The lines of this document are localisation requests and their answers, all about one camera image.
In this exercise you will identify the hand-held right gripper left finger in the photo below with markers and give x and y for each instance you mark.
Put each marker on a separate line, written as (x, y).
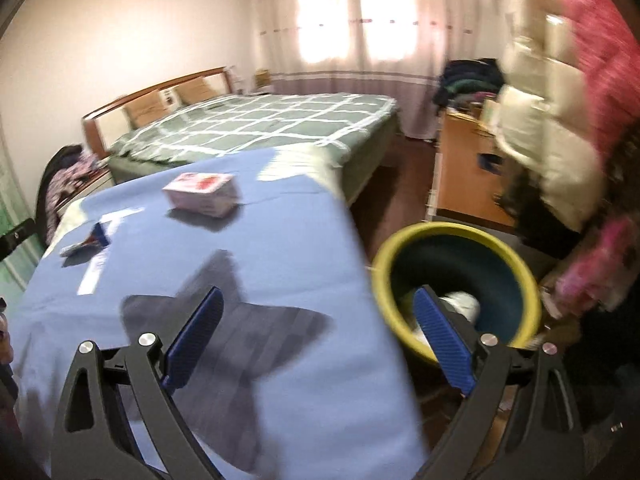
(195, 340)

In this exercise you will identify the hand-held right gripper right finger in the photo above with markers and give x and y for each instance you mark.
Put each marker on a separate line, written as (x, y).
(445, 345)

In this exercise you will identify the white tissue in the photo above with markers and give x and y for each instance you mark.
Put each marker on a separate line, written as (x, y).
(465, 305)

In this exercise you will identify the yellow rimmed dark trash bin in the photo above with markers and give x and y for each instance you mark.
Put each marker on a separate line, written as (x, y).
(450, 260)

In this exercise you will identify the chair with clothes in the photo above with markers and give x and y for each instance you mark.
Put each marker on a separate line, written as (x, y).
(65, 185)

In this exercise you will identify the blue star print tablecloth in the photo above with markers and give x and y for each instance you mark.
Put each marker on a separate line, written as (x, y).
(280, 260)

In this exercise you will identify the pink tissue pack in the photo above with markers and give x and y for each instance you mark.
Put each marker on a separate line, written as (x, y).
(202, 192)

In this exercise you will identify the wooden desk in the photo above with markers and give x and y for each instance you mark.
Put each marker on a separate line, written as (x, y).
(465, 180)

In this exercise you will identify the pink floral cloth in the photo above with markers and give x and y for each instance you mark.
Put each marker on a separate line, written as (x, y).
(600, 270)

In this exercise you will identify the brown pillow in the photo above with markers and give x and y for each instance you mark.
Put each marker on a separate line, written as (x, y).
(145, 110)
(197, 90)

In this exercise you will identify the wooden bed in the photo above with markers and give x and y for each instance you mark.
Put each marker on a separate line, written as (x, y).
(150, 87)

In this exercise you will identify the green checkered duvet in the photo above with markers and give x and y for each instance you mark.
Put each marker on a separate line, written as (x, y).
(260, 120)

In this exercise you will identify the pink white curtain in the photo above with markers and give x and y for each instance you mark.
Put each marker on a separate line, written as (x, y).
(380, 90)

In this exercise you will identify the dark clothes pile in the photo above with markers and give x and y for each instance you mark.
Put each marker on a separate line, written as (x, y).
(470, 82)

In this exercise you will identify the yellowish box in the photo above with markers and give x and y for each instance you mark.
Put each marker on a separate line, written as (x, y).
(263, 79)

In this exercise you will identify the red knit garment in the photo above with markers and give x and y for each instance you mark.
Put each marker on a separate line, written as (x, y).
(610, 60)

